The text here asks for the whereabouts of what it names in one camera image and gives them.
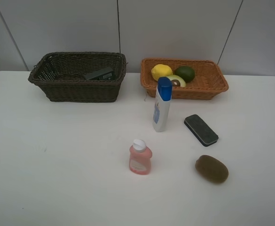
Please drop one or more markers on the white shampoo bottle blue cap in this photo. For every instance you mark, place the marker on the white shampoo bottle blue cap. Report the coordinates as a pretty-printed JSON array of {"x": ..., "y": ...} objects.
[{"x": 162, "y": 104}]

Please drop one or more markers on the pink soap bottle white cap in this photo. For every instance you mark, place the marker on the pink soap bottle white cap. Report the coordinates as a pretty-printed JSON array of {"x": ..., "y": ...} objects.
[{"x": 140, "y": 158}]

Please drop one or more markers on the yellow lemon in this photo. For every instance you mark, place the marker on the yellow lemon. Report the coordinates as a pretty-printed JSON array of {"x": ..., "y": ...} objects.
[{"x": 160, "y": 70}]

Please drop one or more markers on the dark green pump bottle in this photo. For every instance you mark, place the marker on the dark green pump bottle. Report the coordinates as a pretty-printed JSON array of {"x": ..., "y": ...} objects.
[{"x": 104, "y": 74}]

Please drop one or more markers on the halved avocado with pit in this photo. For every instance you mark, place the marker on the halved avocado with pit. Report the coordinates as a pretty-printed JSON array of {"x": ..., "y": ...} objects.
[{"x": 177, "y": 81}]

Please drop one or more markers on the grey whiteboard eraser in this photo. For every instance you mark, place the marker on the grey whiteboard eraser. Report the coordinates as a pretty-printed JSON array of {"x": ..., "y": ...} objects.
[{"x": 205, "y": 135}]

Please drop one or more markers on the green lime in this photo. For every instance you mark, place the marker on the green lime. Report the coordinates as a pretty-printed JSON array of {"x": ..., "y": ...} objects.
[{"x": 186, "y": 73}]

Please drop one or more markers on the brown kiwi fruit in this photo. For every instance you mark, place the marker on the brown kiwi fruit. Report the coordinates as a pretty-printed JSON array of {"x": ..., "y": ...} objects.
[{"x": 211, "y": 169}]

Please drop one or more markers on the orange wicker basket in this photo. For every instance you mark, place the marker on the orange wicker basket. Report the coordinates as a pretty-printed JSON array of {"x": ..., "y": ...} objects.
[{"x": 208, "y": 82}]

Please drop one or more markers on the dark brown wicker basket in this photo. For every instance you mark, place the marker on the dark brown wicker basket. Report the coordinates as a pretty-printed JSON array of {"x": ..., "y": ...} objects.
[{"x": 61, "y": 76}]

